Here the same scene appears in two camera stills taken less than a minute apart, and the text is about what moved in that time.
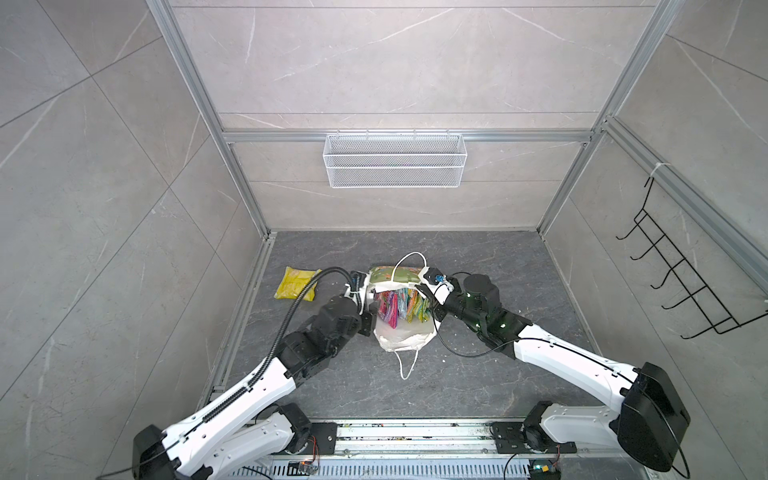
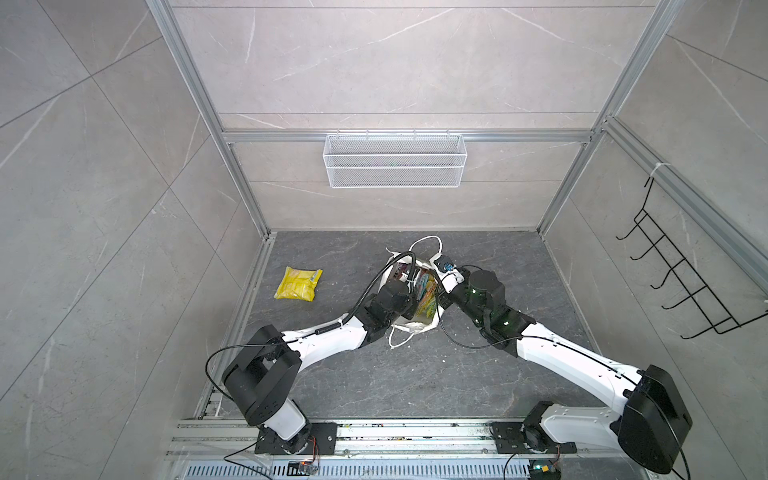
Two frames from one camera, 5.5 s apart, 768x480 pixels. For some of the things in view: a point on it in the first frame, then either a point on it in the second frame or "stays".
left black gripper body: x=368 y=322 to x=409 y=306
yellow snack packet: x=293 y=283 stays
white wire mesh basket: x=394 y=161 stays
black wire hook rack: x=691 y=284 stays
